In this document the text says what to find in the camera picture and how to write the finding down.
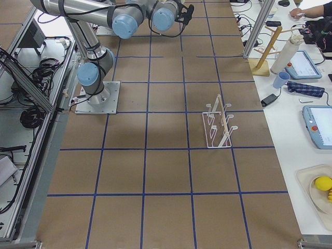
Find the person's hand at desk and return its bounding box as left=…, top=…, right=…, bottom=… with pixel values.
left=289, top=8, right=305, bottom=19

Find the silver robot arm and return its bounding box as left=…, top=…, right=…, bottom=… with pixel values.
left=32, top=1, right=185, bottom=108

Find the blue cup on desk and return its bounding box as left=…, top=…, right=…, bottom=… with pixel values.
left=273, top=71, right=291, bottom=89

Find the white thermos bottle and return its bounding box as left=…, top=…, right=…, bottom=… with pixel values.
left=270, top=34, right=304, bottom=74

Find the blue teach pendant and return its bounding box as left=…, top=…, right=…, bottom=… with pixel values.
left=302, top=105, right=331, bottom=149
left=285, top=50, right=322, bottom=79

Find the wooden mug tree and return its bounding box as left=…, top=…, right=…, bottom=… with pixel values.
left=248, top=25, right=294, bottom=77

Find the folded blue plaid umbrella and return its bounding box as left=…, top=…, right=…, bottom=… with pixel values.
left=286, top=81, right=325, bottom=98

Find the black power adapter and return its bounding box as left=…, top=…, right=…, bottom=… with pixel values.
left=260, top=94, right=278, bottom=107

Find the yellow lemon toy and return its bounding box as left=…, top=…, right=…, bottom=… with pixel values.
left=314, top=176, right=332, bottom=191

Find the beige tray with plate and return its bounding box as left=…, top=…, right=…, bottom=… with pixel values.
left=297, top=164, right=331, bottom=231

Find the aluminium frame post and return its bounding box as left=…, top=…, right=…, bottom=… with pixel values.
left=243, top=0, right=274, bottom=59

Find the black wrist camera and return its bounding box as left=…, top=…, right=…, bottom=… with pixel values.
left=177, top=3, right=195, bottom=25

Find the white wire cup rack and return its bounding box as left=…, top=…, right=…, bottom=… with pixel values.
left=202, top=94, right=238, bottom=148

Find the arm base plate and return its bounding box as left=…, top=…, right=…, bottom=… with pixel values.
left=96, top=26, right=116, bottom=36
left=75, top=81, right=120, bottom=115

